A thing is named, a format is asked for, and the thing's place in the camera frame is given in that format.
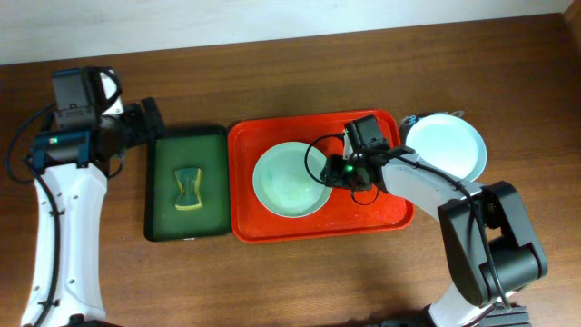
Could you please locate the light blue plate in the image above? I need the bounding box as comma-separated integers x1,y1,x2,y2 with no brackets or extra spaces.
403,114,487,182

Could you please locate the light green plate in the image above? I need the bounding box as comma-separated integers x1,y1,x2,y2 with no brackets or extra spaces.
252,142,332,219

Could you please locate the yellow green sponge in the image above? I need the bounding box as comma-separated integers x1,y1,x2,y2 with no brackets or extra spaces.
175,167,202,211

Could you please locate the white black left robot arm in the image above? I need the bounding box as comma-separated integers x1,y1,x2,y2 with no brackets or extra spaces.
21,66,165,326

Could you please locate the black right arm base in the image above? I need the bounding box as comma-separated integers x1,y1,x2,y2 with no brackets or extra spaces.
367,304,532,327

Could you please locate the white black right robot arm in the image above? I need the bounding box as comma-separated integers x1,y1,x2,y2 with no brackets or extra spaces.
316,115,548,327

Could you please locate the red plastic tray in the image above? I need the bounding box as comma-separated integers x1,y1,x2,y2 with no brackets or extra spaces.
227,109,414,243

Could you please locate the dark green water tray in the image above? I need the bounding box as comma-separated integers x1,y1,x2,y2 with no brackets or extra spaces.
143,125,231,242

